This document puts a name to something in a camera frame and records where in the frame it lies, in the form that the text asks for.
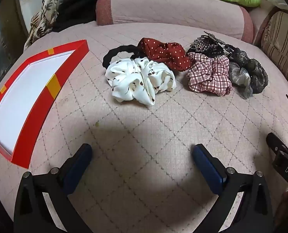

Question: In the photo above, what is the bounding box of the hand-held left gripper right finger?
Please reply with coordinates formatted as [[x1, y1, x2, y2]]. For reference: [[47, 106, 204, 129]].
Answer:
[[190, 144, 275, 233]]

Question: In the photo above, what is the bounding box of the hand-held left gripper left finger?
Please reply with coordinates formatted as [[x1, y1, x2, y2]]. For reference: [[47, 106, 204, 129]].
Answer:
[[14, 144, 93, 233]]

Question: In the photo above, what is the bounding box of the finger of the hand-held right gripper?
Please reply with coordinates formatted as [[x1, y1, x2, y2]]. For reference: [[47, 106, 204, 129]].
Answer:
[[266, 132, 288, 182]]

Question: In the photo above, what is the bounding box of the dark sheer scrunchie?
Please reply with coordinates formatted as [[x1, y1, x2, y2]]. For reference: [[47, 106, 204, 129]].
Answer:
[[223, 44, 269, 99]]

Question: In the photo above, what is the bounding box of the red rimmed white tray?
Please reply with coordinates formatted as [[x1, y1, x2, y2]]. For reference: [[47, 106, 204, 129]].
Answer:
[[0, 39, 90, 169]]

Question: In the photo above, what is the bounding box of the red plaid scrunchie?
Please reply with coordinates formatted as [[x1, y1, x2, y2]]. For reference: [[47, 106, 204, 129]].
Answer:
[[186, 52, 233, 96]]

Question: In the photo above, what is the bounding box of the white cherry print scrunchie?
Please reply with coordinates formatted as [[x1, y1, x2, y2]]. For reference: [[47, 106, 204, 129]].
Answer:
[[105, 57, 177, 106]]

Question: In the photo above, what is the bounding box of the black hair tie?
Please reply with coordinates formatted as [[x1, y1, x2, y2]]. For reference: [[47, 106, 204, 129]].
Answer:
[[102, 45, 147, 69]]

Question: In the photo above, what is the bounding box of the red polka dot scrunchie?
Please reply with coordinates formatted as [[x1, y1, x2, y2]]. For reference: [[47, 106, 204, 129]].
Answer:
[[137, 37, 192, 72]]

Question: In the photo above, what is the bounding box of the black rhinestone hair claw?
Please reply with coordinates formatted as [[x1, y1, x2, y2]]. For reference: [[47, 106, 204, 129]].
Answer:
[[186, 31, 226, 58]]

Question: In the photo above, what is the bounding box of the striped beige cushion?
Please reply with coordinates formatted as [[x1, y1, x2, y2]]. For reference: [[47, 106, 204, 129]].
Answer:
[[260, 11, 288, 97]]

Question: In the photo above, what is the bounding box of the pink sofa cushion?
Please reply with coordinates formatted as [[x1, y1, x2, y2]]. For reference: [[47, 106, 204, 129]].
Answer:
[[247, 3, 284, 45]]

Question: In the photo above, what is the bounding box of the dark glass cabinet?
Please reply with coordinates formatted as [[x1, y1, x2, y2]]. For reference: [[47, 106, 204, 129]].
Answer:
[[0, 0, 29, 90]]

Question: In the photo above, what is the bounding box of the leopard print cloth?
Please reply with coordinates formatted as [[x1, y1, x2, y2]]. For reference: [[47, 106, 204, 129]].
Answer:
[[24, 0, 61, 51]]

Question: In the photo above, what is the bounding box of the black cloth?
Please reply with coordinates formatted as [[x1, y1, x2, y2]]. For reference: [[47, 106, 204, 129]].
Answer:
[[50, 0, 121, 32]]

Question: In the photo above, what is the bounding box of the pink bolster cushion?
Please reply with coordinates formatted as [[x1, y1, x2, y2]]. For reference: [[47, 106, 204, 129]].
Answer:
[[95, 0, 254, 44]]

